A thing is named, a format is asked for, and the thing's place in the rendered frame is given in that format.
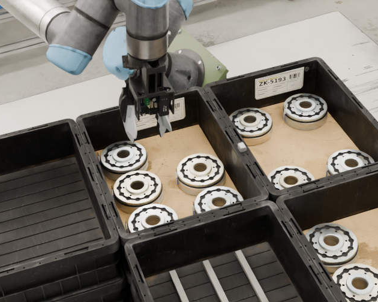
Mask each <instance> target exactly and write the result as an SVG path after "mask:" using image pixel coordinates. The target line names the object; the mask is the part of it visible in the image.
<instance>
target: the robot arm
mask: <svg viewBox="0 0 378 302"><path fill-rule="evenodd" d="M0 6H2V7H3V8H4V9H6V10H7V11H8V12H9V13H10V14H12V15H13V16H14V17H15V18H16V19H18V20H19V21H20V22H22V23H23V24H24V25H25V26H26V27H28V28H29V29H30V30H31V31H32V32H34V33H35V34H36V35H38V36H39V37H40V38H41V39H42V40H44V41H45V42H46V43H47V44H48V45H49V49H48V51H47V53H46V58H47V59H48V60H49V61H50V62H51V63H52V64H54V65H56V66H57V67H58V68H60V69H62V70H64V71H65V72H67V73H70V74H72V75H75V76H77V75H80V74H81V73H82V72H83V70H84V69H85V68H86V66H87V65H88V64H89V62H90V61H92V57H93V55H94V53H95V52H96V50H97V49H98V47H99V45H100V44H101V42H102V40H103V39H104V37H105V36H106V34H107V32H108V31H109V29H110V27H111V26H112V24H113V23H114V21H115V19H116V18H117V16H118V14H119V13H120V11H121V12H123V13H125V19H126V26H120V27H117V28H116V29H115V30H113V31H112V32H111V33H110V34H109V36H108V37H107V39H106V42H105V44H104V47H103V63H104V66H105V67H106V69H107V70H108V72H110V73H111V74H113V75H114V76H116V77H117V78H118V79H120V80H124V81H125V84H126V86H125V87H122V92H121V95H120V97H119V109H120V112H121V117H122V121H123V123H124V127H125V131H126V133H127V135H128V137H129V139H130V141H131V142H132V143H134V140H135V139H136V138H137V126H136V125H137V124H136V118H137V120H138V121H139V120H140V115H141V116H144V115H146V114H150V115H153V114H155V118H156V120H157V129H158V132H159V135H160V137H162V136H163V135H164V133H165V131H166V129H168V130H169V131H170V132H171V131H172V128H171V125H170V122H169V110H170V111H171V112H172V114H175V91H177V90H182V89H186V88H189V87H195V86H196V83H197V78H198V69H197V65H196V63H195V61H194V60H193V59H192V58H190V57H189V56H187V55H185V54H182V53H174V52H168V48H169V46H170V45H171V43H172V41H173V40H174V39H175V37H176V35H177V33H178V32H179V30H180V29H181V27H182V26H183V24H184V22H185V21H186V20H187V19H188V15H189V14H190V12H191V10H192V9H193V2H192V0H77V2H76V4H75V6H74V7H73V9H72V11H70V10H69V9H68V8H66V7H65V6H63V5H62V4H61V3H59V2H58V1H57V0H0ZM171 100H172V104H171Z"/></svg>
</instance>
